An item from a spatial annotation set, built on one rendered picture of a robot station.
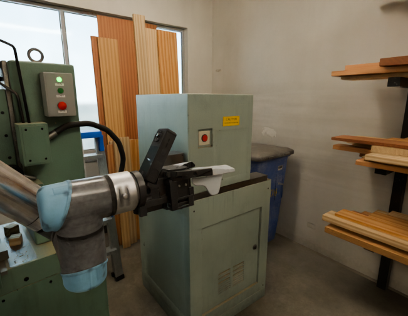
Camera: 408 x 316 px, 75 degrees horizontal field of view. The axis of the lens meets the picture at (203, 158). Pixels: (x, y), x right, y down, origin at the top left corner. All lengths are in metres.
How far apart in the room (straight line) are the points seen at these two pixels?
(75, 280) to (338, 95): 2.21
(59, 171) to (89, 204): 0.79
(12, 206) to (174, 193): 0.29
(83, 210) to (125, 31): 2.49
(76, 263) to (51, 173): 0.77
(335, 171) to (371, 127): 0.44
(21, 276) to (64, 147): 0.50
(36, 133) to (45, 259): 0.48
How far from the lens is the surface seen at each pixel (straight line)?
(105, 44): 2.70
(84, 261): 0.51
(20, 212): 0.59
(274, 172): 2.39
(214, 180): 0.55
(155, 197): 0.54
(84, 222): 0.48
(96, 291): 1.40
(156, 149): 0.53
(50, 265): 1.26
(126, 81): 2.74
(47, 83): 1.15
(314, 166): 2.54
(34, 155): 1.13
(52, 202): 0.46
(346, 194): 2.46
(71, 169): 1.26
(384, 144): 1.80
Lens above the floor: 1.39
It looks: 13 degrees down
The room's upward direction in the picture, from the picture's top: straight up
